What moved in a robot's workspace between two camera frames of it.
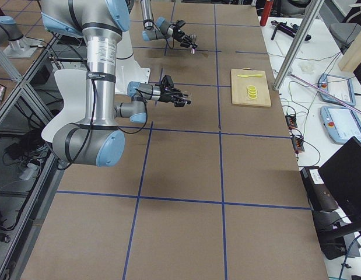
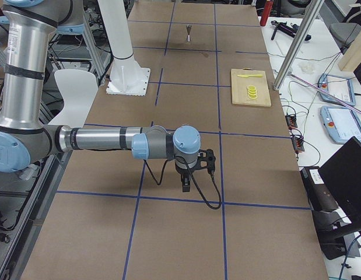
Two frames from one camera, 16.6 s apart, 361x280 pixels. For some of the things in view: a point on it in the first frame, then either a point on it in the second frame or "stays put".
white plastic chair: (73, 84) stays put
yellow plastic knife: (251, 76) stays put
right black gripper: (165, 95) to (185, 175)
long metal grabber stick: (330, 94) stays put
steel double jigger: (192, 39) to (188, 27)
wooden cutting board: (249, 87) stays put
